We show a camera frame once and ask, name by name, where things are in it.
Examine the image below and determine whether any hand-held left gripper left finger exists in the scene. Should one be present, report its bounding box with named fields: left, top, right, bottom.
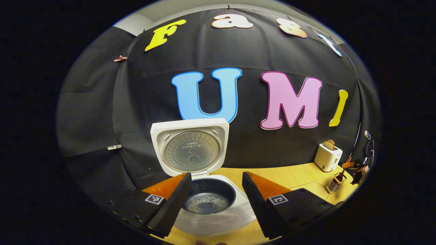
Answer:
left=106, top=173, right=193, bottom=239

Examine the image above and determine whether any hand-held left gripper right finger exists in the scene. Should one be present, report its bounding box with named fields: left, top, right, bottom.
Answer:
left=242, top=171, right=334, bottom=240

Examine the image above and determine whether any brown wooden spoon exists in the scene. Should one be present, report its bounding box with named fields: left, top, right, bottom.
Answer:
left=336, top=156, right=353, bottom=181

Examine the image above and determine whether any metal wire chopstick holder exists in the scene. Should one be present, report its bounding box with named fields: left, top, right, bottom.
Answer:
left=326, top=173, right=347, bottom=194

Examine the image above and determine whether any white rice cooker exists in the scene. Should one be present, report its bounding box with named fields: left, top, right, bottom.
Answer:
left=151, top=118, right=256, bottom=237

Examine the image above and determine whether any white toaster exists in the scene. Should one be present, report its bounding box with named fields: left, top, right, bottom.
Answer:
left=314, top=143, right=343, bottom=172

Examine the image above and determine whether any thin cable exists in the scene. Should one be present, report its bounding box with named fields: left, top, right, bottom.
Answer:
left=350, top=122, right=362, bottom=162

